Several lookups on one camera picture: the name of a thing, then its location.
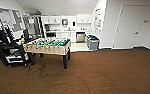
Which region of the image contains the white drawer unit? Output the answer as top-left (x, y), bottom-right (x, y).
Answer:
top-left (85, 31), bottom-right (94, 37)

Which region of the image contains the black wheeled cart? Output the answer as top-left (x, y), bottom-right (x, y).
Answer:
top-left (0, 26), bottom-right (36, 68)

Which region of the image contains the grey trash bin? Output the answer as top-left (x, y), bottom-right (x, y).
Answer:
top-left (86, 38), bottom-right (101, 51)

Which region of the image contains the black built-in microwave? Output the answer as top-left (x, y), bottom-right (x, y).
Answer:
top-left (45, 31), bottom-right (57, 38)

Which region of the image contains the large colourful wall poster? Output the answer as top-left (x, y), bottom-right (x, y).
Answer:
top-left (94, 8), bottom-right (102, 33)

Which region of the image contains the white room door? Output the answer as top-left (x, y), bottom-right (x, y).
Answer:
top-left (112, 4), bottom-right (149, 50)

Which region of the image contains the stainless steel refrigerator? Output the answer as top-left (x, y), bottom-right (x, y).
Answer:
top-left (24, 14), bottom-right (43, 38)

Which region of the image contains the green foosball gaming table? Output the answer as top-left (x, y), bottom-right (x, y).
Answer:
top-left (23, 37), bottom-right (72, 70)

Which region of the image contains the stainless steel dishwasher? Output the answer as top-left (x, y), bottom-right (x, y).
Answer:
top-left (75, 32), bottom-right (86, 43)

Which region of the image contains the black coffee machine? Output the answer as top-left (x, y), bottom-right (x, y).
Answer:
top-left (44, 24), bottom-right (52, 33)

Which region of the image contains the large wall notice board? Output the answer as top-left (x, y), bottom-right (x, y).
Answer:
top-left (0, 7), bottom-right (24, 33)

